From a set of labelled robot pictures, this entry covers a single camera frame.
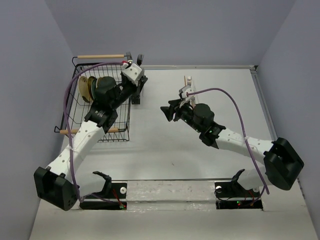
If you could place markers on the black perforated utensil caddy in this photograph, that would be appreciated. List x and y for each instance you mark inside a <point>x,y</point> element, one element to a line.
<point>136,96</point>

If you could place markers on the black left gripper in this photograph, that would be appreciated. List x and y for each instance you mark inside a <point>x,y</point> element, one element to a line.
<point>135,88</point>

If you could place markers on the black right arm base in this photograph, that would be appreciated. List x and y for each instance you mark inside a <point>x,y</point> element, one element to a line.
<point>231,196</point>

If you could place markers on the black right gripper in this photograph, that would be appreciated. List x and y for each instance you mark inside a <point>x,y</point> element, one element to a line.
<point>168,111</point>

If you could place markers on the all silver fork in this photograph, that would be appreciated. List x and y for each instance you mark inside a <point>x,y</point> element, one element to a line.
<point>129,56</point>

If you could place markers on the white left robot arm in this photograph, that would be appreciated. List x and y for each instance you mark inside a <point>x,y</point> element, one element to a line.
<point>57,183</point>

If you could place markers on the silver fork black riveted handle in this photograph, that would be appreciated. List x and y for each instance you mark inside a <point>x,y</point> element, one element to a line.
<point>189,81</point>

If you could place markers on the plain cream plate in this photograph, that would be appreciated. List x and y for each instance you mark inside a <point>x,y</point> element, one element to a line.
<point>101,81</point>

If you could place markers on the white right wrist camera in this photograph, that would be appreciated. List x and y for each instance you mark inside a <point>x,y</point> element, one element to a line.
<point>185,94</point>

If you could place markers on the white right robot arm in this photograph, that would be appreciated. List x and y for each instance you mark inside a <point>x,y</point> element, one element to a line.
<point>275,162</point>

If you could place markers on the yellow brown plate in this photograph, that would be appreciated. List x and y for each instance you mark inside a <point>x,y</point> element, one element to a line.
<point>92,85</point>

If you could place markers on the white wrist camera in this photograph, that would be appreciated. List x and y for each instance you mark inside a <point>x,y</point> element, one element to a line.
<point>133,72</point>
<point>185,94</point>

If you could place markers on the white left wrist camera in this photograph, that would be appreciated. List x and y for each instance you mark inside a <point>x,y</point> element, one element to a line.
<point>133,72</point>

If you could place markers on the black wire dish rack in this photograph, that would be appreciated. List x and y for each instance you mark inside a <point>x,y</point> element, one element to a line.
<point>76,107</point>

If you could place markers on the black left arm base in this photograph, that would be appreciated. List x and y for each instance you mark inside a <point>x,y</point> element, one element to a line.
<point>114,200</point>

